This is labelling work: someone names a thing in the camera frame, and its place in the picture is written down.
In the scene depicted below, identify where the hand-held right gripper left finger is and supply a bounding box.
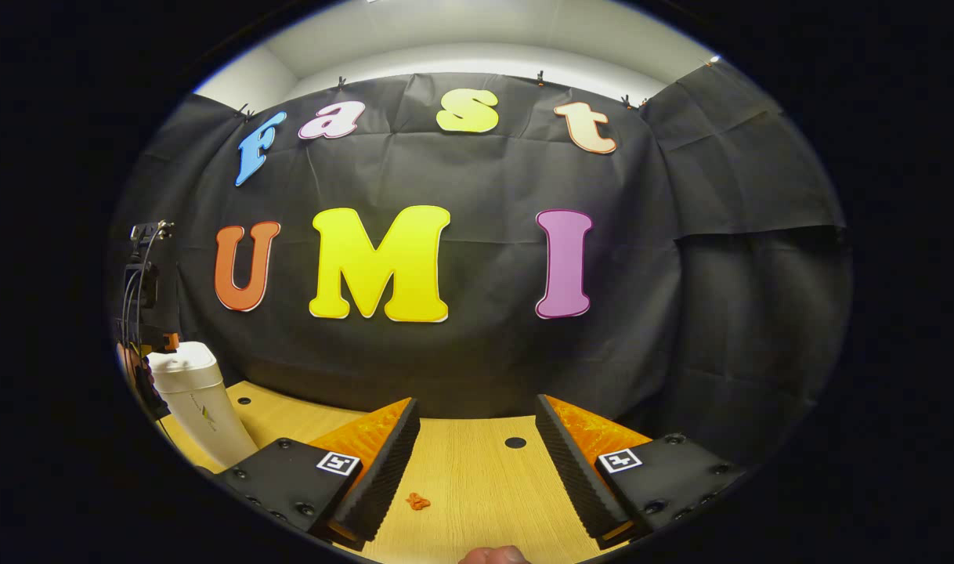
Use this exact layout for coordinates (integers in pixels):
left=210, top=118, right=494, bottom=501
left=211, top=397, right=421, bottom=551

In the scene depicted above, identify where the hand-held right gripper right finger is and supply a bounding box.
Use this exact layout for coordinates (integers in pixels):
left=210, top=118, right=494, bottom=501
left=535, top=394, right=752, bottom=551

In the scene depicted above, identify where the white desktop garbage bin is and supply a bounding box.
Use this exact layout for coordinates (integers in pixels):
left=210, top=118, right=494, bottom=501
left=146, top=341, right=260, bottom=471

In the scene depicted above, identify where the wooden desktop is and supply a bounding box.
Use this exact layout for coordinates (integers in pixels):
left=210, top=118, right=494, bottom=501
left=154, top=381, right=603, bottom=564

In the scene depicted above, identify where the black backdrop cloth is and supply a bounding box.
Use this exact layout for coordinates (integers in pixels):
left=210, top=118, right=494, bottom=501
left=105, top=59, right=854, bottom=471

